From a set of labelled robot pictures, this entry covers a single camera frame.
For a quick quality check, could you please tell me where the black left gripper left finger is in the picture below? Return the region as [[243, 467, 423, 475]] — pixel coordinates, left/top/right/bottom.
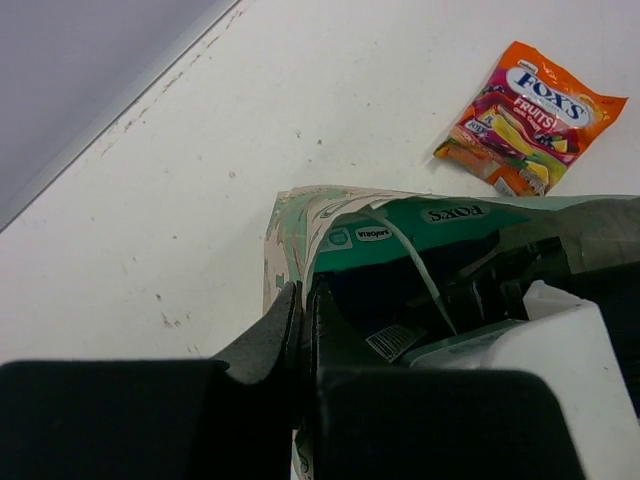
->
[[1, 283, 302, 479]]

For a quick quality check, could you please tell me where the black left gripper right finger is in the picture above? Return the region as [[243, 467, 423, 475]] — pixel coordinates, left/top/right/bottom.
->
[[298, 286, 584, 479]]

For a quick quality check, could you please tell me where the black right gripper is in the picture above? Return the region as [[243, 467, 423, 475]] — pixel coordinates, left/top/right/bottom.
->
[[439, 234, 640, 351]]

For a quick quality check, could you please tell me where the green patterned paper bag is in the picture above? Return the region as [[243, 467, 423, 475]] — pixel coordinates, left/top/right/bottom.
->
[[263, 186, 639, 479]]

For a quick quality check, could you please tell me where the teal Fox's candy bag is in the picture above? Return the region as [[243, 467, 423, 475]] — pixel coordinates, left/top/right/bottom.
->
[[309, 197, 528, 365]]

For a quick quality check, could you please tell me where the orange Fox's fruits candy bag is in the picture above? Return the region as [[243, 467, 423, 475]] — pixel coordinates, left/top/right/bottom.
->
[[434, 41, 626, 197]]

